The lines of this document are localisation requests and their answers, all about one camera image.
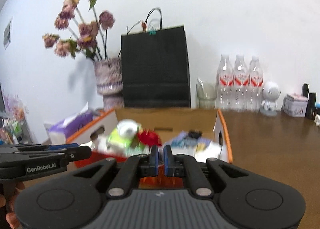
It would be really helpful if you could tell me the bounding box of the person's left hand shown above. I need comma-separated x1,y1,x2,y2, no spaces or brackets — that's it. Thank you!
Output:
1,182,25,229

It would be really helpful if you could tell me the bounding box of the water bottle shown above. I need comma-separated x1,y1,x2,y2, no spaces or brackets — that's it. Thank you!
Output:
233,55,249,111
216,54,234,109
249,56,264,111

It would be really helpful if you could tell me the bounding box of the white round puck device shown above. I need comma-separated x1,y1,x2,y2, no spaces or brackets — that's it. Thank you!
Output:
116,119,140,139

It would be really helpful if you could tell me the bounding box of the black cosmetic bottle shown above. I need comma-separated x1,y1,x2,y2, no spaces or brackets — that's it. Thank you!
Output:
305,93,316,120

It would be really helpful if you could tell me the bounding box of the red pumpkin cardboard box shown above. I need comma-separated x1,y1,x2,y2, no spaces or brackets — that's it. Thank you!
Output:
66,107,234,190

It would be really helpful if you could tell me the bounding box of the black paper shopping bag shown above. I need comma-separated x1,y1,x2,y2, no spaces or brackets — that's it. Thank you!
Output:
121,21,191,108

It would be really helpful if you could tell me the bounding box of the red fabric rose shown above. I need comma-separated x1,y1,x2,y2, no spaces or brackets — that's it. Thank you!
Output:
137,130,162,147

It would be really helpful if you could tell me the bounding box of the dried pink rose bouquet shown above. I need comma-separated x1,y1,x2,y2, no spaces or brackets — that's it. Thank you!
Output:
42,0,115,62

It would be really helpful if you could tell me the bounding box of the left water bottle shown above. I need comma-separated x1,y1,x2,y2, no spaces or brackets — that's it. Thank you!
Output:
216,54,234,109

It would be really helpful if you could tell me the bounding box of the white robot figurine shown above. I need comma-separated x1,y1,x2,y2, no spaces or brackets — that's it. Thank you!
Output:
259,81,281,117

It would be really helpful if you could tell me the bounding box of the green glass cup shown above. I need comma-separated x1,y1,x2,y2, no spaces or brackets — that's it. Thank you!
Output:
196,78,217,109

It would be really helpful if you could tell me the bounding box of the right water bottle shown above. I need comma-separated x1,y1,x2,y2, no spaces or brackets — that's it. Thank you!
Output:
249,56,264,111

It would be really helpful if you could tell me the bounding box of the middle water bottle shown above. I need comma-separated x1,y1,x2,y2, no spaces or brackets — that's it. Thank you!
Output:
233,55,249,111

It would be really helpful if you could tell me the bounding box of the small decorated tin box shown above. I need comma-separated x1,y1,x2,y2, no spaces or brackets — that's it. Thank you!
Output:
283,93,308,117

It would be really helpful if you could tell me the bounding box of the purple knitted cloth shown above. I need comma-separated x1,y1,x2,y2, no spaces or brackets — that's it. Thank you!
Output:
165,131,213,149

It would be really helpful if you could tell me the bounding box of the green tissue packet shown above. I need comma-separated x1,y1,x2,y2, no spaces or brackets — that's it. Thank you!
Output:
106,128,140,156

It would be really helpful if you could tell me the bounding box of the purple tissue pack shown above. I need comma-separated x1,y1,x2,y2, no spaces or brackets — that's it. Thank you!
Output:
48,102,93,145

